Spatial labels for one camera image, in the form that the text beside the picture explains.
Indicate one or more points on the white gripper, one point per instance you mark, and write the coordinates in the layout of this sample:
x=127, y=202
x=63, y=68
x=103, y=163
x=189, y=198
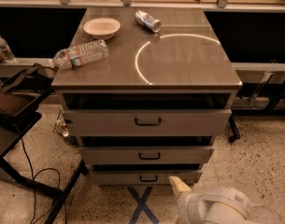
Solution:
x=189, y=205

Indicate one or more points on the grey drawer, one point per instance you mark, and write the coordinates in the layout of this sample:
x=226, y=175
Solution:
x=201, y=122
x=122, y=178
x=145, y=155

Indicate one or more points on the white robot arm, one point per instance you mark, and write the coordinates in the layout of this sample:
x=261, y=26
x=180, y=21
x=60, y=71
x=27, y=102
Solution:
x=258, y=215

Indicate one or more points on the grey drawer cabinet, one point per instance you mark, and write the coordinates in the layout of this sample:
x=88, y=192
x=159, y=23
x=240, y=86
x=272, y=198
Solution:
x=183, y=67

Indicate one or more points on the clear plastic water bottle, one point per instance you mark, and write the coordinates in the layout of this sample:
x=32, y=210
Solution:
x=80, y=54

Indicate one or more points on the crushed silver blue can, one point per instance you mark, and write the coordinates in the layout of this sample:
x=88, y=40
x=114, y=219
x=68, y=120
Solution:
x=147, y=21

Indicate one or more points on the white paper bowl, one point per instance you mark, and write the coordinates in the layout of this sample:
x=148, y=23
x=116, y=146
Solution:
x=102, y=28

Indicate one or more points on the black side table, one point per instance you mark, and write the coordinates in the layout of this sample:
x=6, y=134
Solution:
x=9, y=138

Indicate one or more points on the small upright water bottle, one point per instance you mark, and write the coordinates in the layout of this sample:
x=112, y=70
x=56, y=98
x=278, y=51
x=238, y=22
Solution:
x=6, y=51

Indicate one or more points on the wire basket with bottle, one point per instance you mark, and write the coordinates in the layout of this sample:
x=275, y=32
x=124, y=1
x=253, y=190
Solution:
x=61, y=129

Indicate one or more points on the dark bag with straps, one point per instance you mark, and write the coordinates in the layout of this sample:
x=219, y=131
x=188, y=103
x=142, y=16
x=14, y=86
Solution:
x=21, y=94

